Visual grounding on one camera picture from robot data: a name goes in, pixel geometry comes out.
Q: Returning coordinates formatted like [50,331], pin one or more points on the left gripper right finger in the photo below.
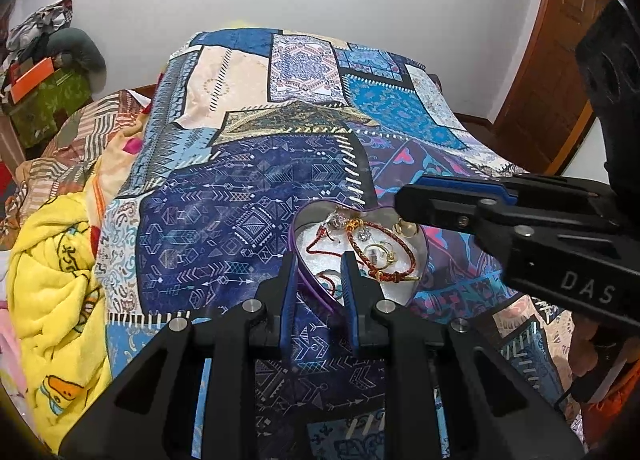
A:
[448,393]

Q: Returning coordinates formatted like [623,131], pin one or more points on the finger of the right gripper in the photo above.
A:
[456,210]
[481,187]

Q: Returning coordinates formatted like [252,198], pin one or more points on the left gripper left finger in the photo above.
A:
[149,410]

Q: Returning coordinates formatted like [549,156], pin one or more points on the purple heart-shaped jewelry box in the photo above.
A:
[396,255]

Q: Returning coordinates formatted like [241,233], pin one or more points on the small silver earring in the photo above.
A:
[363,234]

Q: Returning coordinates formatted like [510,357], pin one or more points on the brown wooden door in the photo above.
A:
[546,112]

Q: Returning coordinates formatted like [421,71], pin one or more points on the yellow cartoon blanket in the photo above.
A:
[58,309]

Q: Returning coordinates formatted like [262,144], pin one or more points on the blue patchwork bedspread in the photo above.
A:
[246,128]

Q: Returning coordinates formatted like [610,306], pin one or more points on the striped patchwork quilt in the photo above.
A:
[68,160]

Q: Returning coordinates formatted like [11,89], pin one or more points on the green patterned storage box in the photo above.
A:
[41,113]

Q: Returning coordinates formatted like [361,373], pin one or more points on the orange box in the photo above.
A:
[31,79]

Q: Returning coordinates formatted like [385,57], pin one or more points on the grey pillow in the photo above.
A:
[77,46]

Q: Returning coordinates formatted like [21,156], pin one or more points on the pile of clothes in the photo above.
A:
[46,20]

